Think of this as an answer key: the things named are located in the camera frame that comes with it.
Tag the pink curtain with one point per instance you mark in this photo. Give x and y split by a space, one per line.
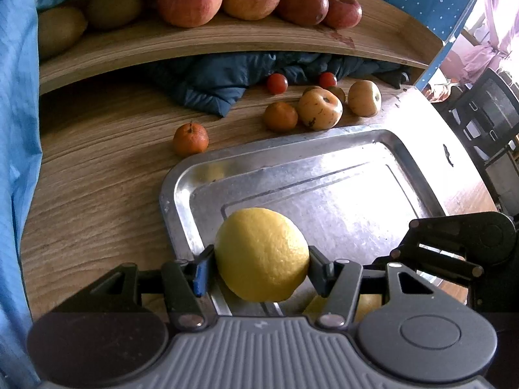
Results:
494 28

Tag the metal tray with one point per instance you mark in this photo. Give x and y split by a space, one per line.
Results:
324 186

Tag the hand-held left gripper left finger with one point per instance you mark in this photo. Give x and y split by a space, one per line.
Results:
200 276

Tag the black chair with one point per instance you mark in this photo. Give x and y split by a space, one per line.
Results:
486 109

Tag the dark blue cloth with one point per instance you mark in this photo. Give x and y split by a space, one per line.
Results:
227 77

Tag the yellow apple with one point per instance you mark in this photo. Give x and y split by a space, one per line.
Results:
320 109
365 98

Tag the light blue curtain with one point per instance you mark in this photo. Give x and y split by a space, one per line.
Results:
16 129

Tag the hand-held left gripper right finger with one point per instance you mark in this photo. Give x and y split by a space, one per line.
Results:
320 272

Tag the red cherry tomato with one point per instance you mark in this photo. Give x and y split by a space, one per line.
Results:
277 83
327 80

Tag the yellow lemon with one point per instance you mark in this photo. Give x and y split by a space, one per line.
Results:
261 255

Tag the green-yellow pear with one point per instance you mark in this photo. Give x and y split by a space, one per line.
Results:
113 6
59 30

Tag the wooden shelf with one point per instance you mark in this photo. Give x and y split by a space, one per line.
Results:
202 44

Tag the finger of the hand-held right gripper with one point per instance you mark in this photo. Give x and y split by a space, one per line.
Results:
438 261

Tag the orange tangerine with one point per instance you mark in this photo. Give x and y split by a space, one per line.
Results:
190 140
280 116

